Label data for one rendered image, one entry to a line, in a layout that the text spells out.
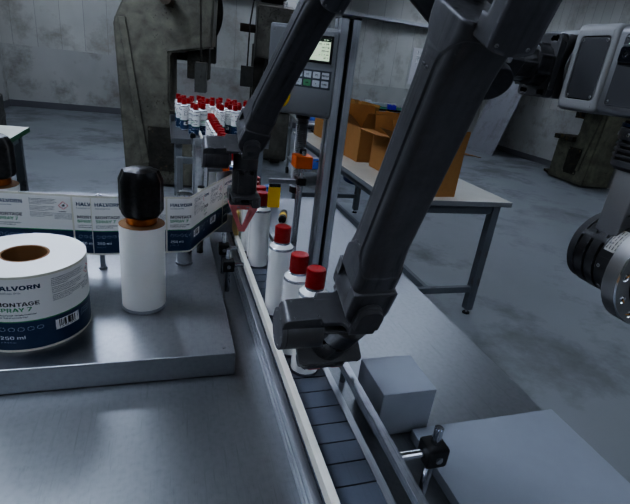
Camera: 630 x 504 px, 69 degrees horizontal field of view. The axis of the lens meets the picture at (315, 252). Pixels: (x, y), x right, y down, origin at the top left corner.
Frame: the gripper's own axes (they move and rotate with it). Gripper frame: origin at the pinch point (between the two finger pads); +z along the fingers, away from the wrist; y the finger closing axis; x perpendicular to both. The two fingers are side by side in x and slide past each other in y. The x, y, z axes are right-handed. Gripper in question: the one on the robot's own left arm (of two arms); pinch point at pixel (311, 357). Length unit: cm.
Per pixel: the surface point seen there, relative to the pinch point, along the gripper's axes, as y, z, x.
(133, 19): 46, 232, -385
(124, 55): 55, 258, -366
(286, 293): 3.0, -0.3, -11.8
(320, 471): 5.1, -12.0, 17.8
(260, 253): -0.4, 30.7, -35.8
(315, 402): 0.2, 1.1, 7.3
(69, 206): 44, 24, -45
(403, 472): -2.9, -19.4, 19.5
